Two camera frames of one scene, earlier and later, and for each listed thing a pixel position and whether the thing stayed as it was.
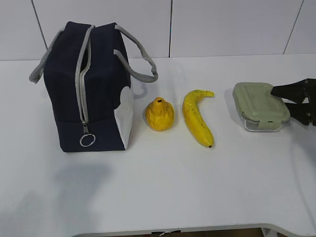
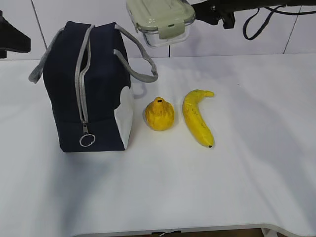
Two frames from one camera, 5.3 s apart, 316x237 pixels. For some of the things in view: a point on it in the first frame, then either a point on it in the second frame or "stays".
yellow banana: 194,118 stays
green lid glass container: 260,111 -> 160,21
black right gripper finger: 305,113 -> 212,11
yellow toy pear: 159,114 stays
